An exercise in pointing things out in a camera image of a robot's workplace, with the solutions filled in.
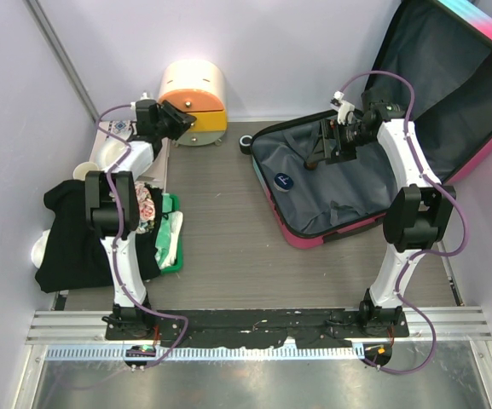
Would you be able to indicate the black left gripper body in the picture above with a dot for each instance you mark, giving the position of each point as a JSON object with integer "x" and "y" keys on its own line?
{"x": 166, "y": 121}

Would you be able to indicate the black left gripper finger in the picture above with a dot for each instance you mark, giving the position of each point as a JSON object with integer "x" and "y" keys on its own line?
{"x": 176, "y": 115}
{"x": 177, "y": 129}

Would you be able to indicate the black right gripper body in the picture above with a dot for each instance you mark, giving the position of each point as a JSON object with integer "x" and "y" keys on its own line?
{"x": 348, "y": 137}

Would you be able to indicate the small amber glass jar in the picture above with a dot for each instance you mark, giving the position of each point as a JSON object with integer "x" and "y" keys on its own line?
{"x": 310, "y": 165}

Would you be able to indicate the pastel three-drawer storage box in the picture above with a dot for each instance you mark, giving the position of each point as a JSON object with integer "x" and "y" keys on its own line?
{"x": 197, "y": 87}

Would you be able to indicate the green tie-dye garment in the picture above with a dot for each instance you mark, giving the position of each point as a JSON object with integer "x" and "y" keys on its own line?
{"x": 169, "y": 231}

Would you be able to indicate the pink and teal children's suitcase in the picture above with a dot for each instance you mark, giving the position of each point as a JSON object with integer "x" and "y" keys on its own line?
{"x": 436, "y": 58}

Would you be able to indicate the black floral print shirt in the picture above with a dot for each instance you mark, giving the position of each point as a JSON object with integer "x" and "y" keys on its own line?
{"x": 74, "y": 257}

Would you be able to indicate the white towel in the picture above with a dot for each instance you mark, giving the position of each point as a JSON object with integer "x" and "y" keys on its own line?
{"x": 39, "y": 248}

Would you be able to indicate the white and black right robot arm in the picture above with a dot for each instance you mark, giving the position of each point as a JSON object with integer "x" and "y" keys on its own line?
{"x": 417, "y": 217}

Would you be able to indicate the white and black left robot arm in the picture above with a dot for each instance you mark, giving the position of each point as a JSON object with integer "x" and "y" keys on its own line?
{"x": 112, "y": 210}

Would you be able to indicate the white paper plate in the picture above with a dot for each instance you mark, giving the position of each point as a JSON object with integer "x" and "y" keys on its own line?
{"x": 109, "y": 152}

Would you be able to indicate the green plastic tray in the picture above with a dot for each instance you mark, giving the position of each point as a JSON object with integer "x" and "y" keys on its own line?
{"x": 179, "y": 251}

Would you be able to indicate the yellow ceramic mug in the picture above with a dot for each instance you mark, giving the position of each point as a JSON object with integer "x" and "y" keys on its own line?
{"x": 80, "y": 172}

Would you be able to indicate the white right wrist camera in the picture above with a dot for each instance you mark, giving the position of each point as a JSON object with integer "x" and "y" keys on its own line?
{"x": 343, "y": 108}

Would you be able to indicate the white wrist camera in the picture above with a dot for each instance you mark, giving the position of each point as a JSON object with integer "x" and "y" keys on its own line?
{"x": 143, "y": 103}
{"x": 343, "y": 108}

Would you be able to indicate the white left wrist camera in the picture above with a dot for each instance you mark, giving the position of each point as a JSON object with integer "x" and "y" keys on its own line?
{"x": 143, "y": 103}

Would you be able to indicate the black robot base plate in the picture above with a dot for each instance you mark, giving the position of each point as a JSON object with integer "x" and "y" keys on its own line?
{"x": 310, "y": 328}

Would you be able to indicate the aluminium frame rail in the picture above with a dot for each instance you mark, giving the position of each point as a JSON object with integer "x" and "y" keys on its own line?
{"x": 450, "y": 323}

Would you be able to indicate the white slotted cable duct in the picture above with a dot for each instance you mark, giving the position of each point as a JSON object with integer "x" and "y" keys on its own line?
{"x": 124, "y": 352}

